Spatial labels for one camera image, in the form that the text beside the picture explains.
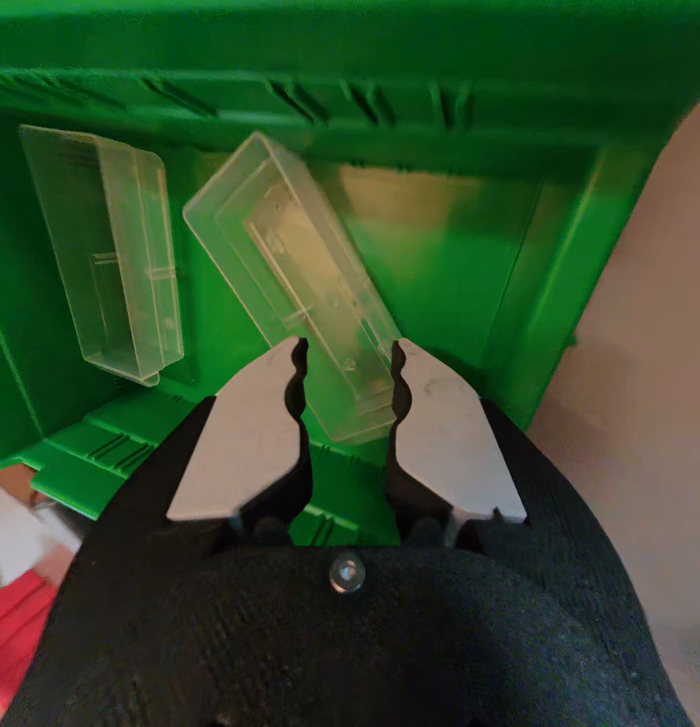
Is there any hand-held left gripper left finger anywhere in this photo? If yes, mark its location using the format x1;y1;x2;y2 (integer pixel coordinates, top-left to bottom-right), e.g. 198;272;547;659
167;336;313;522

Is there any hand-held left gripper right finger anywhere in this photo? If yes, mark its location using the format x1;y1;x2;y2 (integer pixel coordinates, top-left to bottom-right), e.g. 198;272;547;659
385;338;527;526

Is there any clear plastic drawer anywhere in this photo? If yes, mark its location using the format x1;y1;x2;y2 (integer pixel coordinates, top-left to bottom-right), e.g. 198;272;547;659
19;124;185;387
182;131;402;445

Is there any green plastic bin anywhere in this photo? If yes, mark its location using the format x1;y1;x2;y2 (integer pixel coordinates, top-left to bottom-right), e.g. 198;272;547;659
0;0;700;546

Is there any red bag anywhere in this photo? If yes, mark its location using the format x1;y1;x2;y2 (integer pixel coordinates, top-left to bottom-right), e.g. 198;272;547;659
0;571;58;702

